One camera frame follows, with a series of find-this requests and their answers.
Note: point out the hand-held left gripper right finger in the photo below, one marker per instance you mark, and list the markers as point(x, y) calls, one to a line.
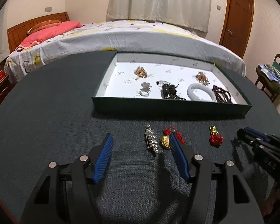
point(178, 158)

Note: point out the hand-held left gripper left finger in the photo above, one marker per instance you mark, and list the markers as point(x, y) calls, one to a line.
point(103, 161)

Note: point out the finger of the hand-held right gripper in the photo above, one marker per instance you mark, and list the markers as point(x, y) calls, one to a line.
point(256, 134)
point(263, 148)

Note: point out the silver rhinestone brooch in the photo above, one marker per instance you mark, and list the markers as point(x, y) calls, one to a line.
point(151, 140)

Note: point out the white jade bangle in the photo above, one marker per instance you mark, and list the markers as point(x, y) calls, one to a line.
point(193, 93)

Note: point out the rose gold floral brooch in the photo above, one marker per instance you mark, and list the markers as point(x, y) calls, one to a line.
point(202, 78)

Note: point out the green box with white lining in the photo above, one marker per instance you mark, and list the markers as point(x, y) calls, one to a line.
point(121, 81)

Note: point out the gold filigree brooch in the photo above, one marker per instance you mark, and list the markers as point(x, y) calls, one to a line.
point(140, 72)

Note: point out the wooden chair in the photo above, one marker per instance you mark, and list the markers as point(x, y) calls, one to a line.
point(262, 84)

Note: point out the pile of clothes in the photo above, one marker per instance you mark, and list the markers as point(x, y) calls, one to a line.
point(270, 73)

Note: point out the wooden door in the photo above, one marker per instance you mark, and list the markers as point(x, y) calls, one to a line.
point(238, 18)

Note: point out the bed with patterned sheet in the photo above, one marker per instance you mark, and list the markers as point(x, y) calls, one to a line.
point(130, 39)

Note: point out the pink pillow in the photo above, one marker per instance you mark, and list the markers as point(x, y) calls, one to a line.
point(51, 32)

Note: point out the orange pillow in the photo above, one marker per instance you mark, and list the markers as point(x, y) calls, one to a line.
point(44, 25)

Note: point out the wooden headboard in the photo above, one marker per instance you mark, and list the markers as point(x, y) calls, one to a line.
point(16, 31)

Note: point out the white window curtain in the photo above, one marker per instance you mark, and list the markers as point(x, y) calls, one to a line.
point(158, 2)

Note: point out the grey wall switch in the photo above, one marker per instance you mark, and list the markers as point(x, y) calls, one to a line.
point(48, 9)

